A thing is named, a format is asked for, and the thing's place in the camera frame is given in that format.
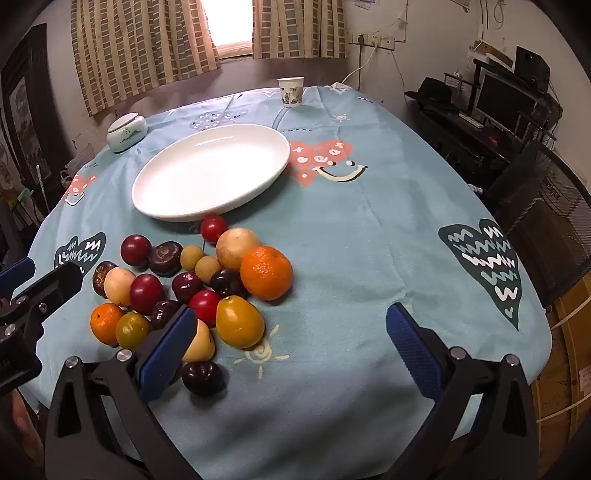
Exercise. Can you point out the printed paper cup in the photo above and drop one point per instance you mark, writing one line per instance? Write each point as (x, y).
(291, 92)

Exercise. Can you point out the large pale yellow fruit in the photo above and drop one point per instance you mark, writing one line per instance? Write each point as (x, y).
(235, 247)

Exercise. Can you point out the black computer desk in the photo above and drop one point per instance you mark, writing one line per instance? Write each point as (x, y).
(461, 138)

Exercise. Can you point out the small orange mandarin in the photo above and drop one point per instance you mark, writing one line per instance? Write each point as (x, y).
(106, 323)

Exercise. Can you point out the black mesh office chair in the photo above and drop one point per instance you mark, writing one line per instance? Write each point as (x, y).
(540, 207)

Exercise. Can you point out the large orange mandarin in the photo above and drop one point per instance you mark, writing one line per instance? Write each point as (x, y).
(266, 273)

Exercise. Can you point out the white oval plate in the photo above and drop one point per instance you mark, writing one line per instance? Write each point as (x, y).
(207, 170)

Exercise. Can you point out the computer monitor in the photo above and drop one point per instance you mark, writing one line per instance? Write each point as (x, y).
(503, 99)

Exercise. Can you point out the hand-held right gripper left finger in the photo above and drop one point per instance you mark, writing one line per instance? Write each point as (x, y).
(168, 355)

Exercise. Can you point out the bright window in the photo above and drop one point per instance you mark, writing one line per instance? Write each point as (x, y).
(228, 23)

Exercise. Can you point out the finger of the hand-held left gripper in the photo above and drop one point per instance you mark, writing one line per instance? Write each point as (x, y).
(18, 271)
(55, 284)

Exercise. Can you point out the orange yellow round fruit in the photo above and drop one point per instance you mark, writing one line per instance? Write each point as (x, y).
(239, 321)

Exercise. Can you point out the green plastic object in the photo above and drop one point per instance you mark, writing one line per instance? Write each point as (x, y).
(27, 194)

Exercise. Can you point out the dark purple mangosteen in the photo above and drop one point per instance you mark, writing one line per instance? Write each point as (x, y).
(165, 258)

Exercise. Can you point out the beige flat box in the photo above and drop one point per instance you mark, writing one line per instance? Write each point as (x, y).
(489, 53)

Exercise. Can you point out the dark framed picture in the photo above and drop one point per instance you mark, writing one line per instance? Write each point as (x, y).
(27, 115)

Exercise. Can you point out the striped beige curtain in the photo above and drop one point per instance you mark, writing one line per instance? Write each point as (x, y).
(138, 46)
(300, 27)

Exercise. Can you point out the yellow green round fruit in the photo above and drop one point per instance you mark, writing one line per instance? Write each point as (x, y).
(131, 330)

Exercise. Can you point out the white wall power strip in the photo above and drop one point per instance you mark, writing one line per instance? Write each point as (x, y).
(374, 40)

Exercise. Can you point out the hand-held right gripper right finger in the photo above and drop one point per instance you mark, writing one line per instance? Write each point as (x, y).
(413, 355)

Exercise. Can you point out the white ceramic lidded jar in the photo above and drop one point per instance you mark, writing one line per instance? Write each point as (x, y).
(125, 134)

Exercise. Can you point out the bright red plum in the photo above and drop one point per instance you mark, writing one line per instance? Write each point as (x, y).
(204, 307)
(213, 228)

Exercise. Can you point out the dark red plum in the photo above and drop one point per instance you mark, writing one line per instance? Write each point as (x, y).
(136, 249)
(186, 286)

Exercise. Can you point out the light blue printed tablecloth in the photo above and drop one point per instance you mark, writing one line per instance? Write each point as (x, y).
(369, 277)

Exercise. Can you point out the black speaker box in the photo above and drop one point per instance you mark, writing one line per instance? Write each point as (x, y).
(531, 67)

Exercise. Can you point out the black hat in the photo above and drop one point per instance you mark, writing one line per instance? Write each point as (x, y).
(431, 92)

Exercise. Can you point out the tan longan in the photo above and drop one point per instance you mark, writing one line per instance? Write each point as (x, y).
(191, 257)
(207, 268)

